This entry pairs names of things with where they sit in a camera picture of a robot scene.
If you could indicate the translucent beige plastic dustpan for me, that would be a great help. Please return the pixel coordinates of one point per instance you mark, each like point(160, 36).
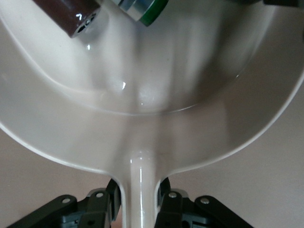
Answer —
point(152, 71)

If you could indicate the brown-orange cylindrical electronic part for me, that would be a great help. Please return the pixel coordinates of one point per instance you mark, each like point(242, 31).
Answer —
point(64, 14)

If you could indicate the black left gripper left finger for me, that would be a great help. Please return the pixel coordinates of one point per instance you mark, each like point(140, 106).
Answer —
point(97, 209)

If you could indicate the small grey orange debris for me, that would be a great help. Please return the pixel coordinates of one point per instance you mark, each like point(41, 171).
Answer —
point(140, 9)

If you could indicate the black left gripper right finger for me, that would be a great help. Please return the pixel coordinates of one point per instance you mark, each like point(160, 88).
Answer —
point(172, 210)

